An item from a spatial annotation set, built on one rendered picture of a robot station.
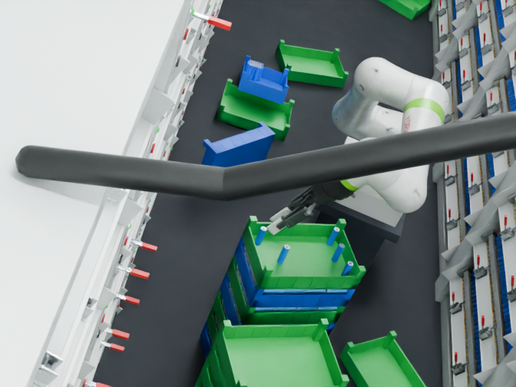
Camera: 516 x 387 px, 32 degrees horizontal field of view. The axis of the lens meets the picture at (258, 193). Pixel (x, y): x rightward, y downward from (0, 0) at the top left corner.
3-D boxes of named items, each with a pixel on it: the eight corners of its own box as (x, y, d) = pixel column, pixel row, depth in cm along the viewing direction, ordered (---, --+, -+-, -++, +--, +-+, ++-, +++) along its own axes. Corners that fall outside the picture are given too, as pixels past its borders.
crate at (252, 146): (260, 171, 354) (247, 159, 358) (276, 133, 341) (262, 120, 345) (203, 193, 335) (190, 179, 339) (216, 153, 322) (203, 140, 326)
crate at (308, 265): (335, 236, 267) (344, 218, 262) (355, 289, 253) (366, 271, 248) (241, 234, 255) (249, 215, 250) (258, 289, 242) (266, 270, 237)
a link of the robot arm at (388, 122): (361, 140, 315) (382, 98, 302) (401, 157, 315) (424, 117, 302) (354, 161, 305) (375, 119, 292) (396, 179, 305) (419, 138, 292)
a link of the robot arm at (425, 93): (401, 95, 270) (417, 64, 262) (440, 112, 270) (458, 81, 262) (391, 130, 257) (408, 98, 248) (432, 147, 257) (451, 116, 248)
